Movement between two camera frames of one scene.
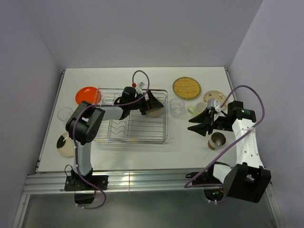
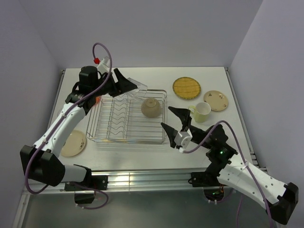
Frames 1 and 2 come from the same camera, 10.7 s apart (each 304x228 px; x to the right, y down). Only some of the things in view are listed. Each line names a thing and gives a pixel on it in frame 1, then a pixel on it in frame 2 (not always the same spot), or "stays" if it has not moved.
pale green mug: x=199 y=107 stays
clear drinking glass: x=176 y=106 → x=140 y=94
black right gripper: x=201 y=128 → x=184 y=114
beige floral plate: x=217 y=95 stays
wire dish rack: x=134 y=127 stays
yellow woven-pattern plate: x=186 y=88 stays
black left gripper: x=152 y=103 → x=124 y=86
